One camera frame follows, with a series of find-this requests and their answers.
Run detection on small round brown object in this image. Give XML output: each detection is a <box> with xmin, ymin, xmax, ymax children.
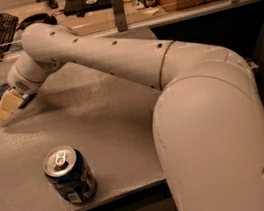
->
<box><xmin>145</xmin><ymin>0</ymin><xmax>158</xmax><ymax>8</ymax></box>

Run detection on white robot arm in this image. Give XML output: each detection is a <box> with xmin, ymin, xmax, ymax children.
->
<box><xmin>0</xmin><ymin>23</ymin><xmax>264</xmax><ymax>211</ymax></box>

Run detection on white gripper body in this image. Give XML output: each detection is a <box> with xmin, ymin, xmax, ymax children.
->
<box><xmin>7</xmin><ymin>52</ymin><xmax>62</xmax><ymax>94</ymax></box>

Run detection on black laptop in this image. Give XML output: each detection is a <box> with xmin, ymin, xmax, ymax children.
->
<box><xmin>63</xmin><ymin>0</ymin><xmax>112</xmax><ymax>16</ymax></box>

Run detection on black headphones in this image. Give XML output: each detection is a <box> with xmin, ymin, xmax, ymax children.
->
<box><xmin>18</xmin><ymin>12</ymin><xmax>57</xmax><ymax>30</ymax></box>

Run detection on dark blue rxbar wrapper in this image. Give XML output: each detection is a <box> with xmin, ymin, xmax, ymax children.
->
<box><xmin>0</xmin><ymin>83</ymin><xmax>36</xmax><ymax>109</ymax></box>

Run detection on middle metal bracket post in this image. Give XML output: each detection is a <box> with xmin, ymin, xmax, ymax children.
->
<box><xmin>111</xmin><ymin>0</ymin><xmax>128</xmax><ymax>32</ymax></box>

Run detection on dark soda can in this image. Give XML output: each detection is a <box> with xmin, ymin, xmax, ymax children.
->
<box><xmin>43</xmin><ymin>145</ymin><xmax>97</xmax><ymax>205</ymax></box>

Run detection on black keyboard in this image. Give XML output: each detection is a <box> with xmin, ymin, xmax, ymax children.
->
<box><xmin>0</xmin><ymin>12</ymin><xmax>19</xmax><ymax>52</ymax></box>

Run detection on black computer mouse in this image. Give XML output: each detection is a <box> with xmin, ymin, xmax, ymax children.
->
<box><xmin>48</xmin><ymin>0</ymin><xmax>59</xmax><ymax>9</ymax></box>

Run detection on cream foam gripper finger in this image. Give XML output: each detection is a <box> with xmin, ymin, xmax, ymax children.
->
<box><xmin>0</xmin><ymin>108</ymin><xmax>13</xmax><ymax>122</ymax></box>
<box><xmin>0</xmin><ymin>89</ymin><xmax>24</xmax><ymax>111</ymax></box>

